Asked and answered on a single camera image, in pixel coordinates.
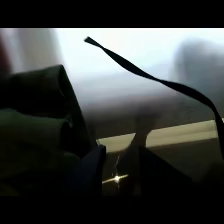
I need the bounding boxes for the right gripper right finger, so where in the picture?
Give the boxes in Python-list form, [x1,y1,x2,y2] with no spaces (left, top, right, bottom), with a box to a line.
[138,145,202,197]

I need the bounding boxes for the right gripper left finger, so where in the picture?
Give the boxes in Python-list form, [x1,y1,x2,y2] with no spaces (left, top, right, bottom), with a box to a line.
[67,144,107,197]

